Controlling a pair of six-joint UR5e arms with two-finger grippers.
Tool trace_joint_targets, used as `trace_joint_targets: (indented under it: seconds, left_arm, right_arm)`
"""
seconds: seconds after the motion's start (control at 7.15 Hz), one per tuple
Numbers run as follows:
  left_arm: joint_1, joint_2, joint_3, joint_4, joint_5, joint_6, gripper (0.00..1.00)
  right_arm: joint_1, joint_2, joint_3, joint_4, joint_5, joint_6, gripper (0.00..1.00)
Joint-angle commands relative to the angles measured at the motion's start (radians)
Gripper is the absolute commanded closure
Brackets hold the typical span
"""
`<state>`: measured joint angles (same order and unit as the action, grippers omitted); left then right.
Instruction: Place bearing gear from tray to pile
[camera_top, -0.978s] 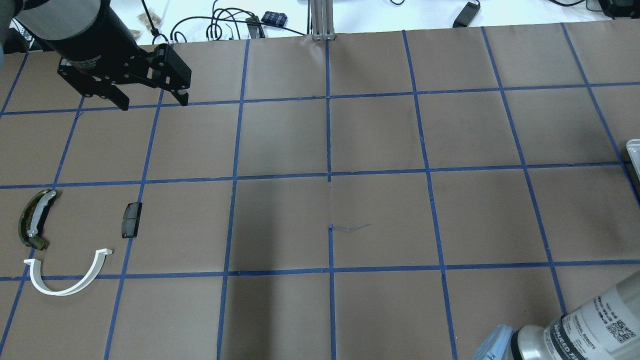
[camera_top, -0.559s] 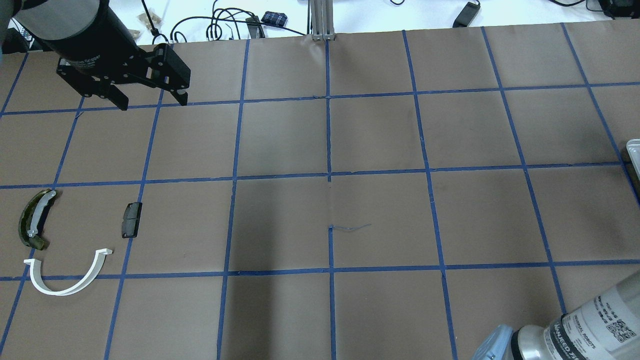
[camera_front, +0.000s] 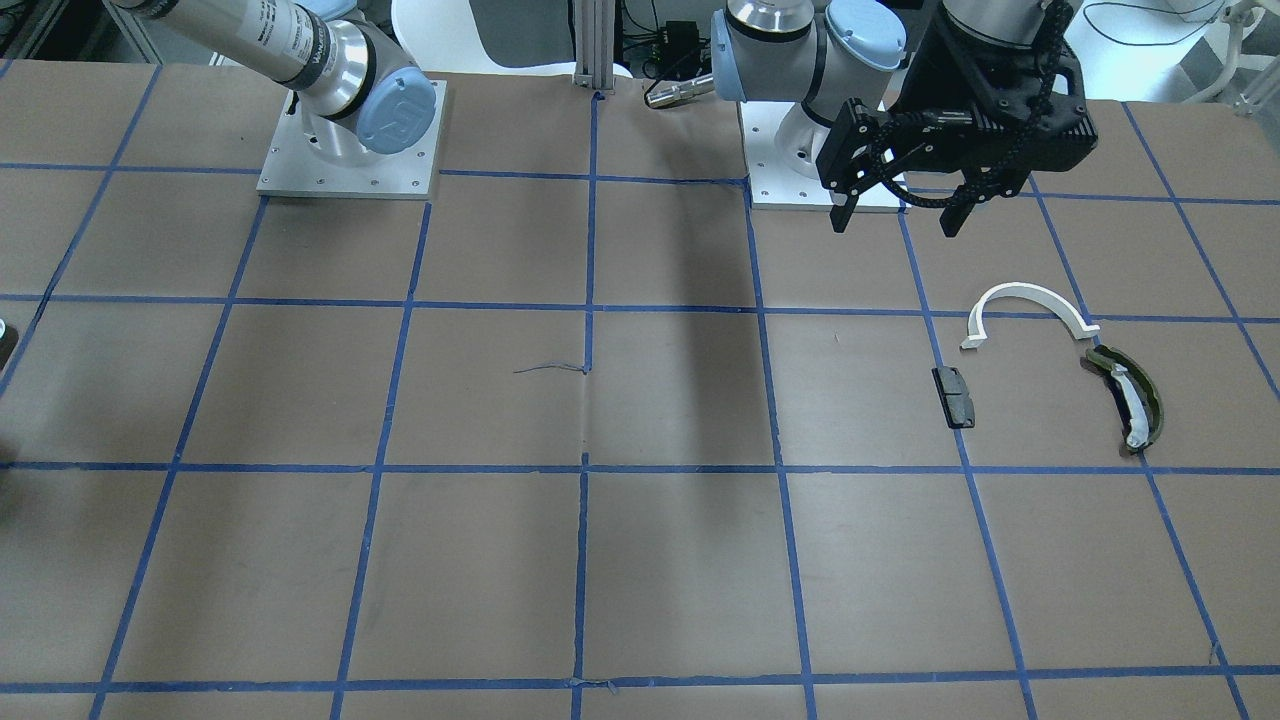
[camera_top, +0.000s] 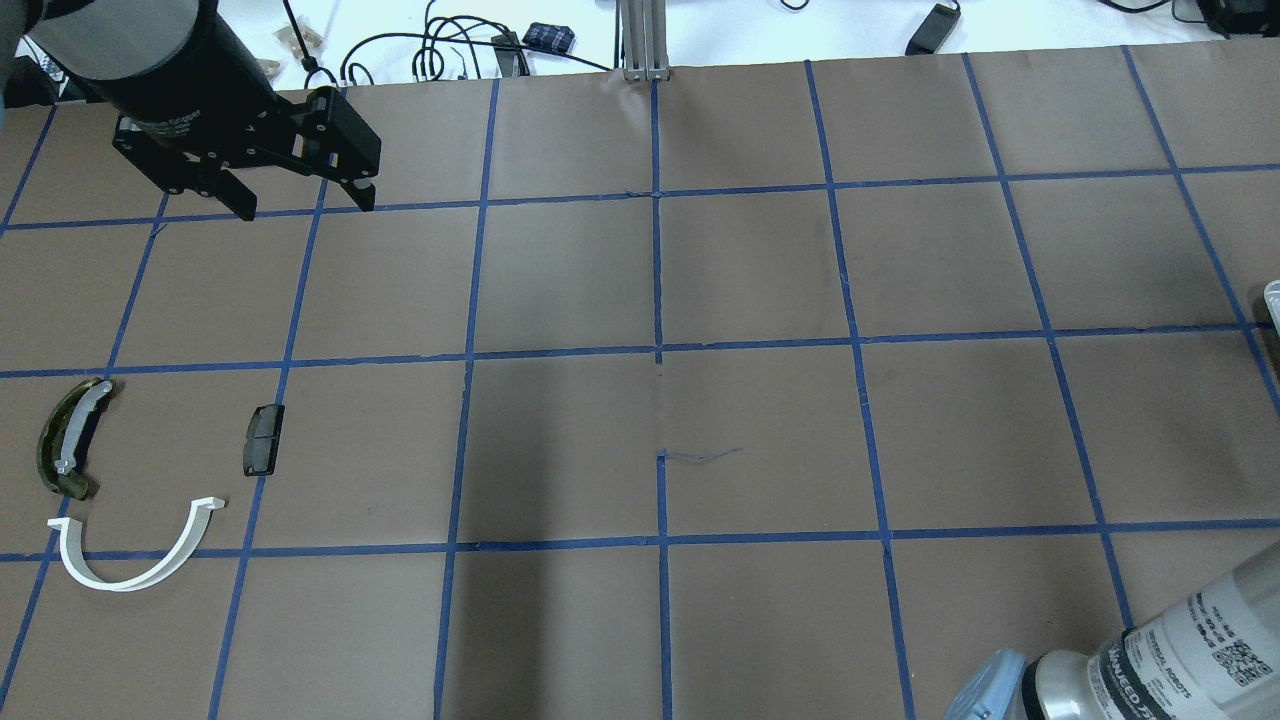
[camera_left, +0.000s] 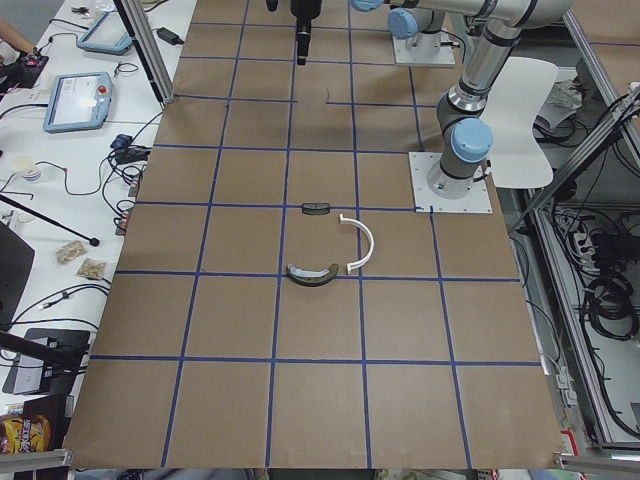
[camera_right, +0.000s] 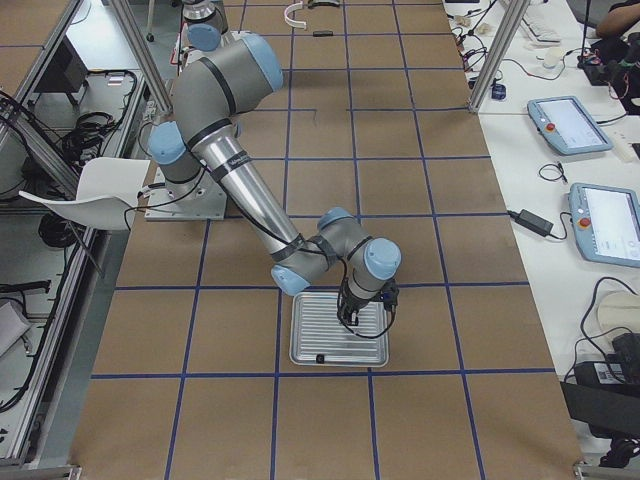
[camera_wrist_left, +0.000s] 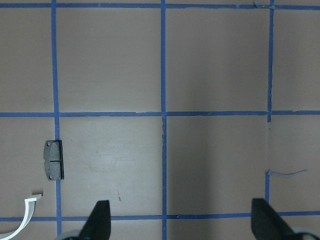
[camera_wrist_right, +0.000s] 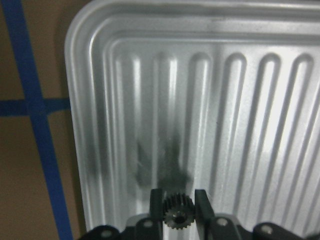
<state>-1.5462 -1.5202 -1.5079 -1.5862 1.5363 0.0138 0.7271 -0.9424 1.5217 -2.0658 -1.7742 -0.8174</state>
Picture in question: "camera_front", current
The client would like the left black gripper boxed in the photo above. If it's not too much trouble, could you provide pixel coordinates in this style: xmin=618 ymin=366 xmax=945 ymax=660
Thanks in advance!
xmin=817 ymin=20 xmax=1098 ymax=238

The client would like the aluminium frame post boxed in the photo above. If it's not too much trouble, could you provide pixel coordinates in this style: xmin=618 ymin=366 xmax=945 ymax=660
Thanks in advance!
xmin=570 ymin=0 xmax=617 ymax=97

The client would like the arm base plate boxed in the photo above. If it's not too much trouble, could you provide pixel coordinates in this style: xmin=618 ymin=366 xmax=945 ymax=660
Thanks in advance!
xmin=256 ymin=79 xmax=448 ymax=201
xmin=739 ymin=97 xmax=909 ymax=214

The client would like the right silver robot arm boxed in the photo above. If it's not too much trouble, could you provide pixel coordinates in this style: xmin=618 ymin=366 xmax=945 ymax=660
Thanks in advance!
xmin=115 ymin=1 xmax=436 ymax=155

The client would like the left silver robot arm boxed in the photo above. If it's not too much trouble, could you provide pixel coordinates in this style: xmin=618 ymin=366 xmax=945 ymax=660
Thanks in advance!
xmin=710 ymin=1 xmax=1100 ymax=237

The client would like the white curved plastic part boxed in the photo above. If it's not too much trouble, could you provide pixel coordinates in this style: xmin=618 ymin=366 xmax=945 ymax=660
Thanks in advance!
xmin=960 ymin=283 xmax=1102 ymax=351

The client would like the grey brake pad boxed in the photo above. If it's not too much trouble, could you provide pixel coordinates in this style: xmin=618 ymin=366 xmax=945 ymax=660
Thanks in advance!
xmin=931 ymin=366 xmax=977 ymax=429

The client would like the green brake shoe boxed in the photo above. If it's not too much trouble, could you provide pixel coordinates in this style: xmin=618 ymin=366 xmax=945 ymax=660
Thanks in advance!
xmin=1083 ymin=345 xmax=1166 ymax=454

